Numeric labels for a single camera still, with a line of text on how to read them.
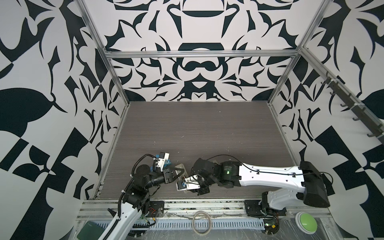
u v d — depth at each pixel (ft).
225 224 2.34
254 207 2.41
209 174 1.75
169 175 2.24
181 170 2.39
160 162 2.35
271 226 2.31
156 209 2.39
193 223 2.31
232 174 1.64
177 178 2.33
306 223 2.30
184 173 2.31
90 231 2.24
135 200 1.95
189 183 1.88
